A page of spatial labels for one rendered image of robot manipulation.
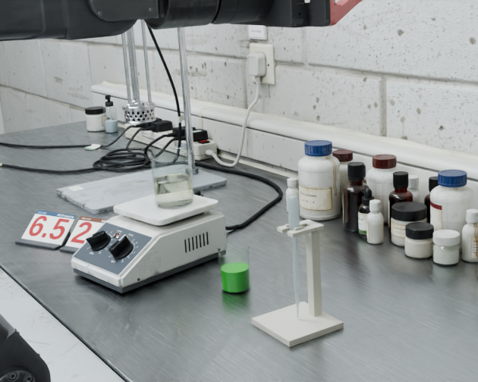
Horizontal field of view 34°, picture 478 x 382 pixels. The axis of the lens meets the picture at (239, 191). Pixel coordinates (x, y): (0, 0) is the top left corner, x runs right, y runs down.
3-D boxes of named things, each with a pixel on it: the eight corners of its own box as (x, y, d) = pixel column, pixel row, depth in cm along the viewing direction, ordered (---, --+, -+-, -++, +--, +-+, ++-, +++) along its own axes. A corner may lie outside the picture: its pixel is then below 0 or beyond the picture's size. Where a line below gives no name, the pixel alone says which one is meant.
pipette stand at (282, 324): (289, 347, 90) (284, 242, 87) (251, 324, 97) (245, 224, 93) (344, 327, 94) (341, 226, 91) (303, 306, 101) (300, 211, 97)
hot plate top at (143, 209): (158, 227, 111) (158, 220, 110) (110, 211, 119) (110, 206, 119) (222, 206, 118) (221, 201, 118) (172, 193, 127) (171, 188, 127)
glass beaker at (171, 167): (177, 198, 122) (173, 145, 120) (205, 205, 118) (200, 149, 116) (141, 209, 118) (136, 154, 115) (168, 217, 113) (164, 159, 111)
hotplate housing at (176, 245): (121, 296, 107) (116, 242, 105) (70, 274, 117) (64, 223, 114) (240, 252, 122) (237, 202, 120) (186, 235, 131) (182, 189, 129)
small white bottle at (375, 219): (386, 240, 123) (386, 199, 121) (378, 245, 121) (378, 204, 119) (372, 238, 124) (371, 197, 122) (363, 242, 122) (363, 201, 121)
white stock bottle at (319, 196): (316, 206, 142) (314, 136, 139) (349, 213, 137) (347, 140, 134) (291, 217, 137) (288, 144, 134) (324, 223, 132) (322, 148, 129)
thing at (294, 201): (290, 233, 92) (287, 196, 91) (298, 230, 93) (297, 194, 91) (293, 234, 91) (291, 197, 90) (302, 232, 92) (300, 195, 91)
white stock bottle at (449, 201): (476, 241, 120) (479, 168, 117) (468, 255, 115) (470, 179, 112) (435, 237, 123) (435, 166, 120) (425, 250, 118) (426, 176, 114)
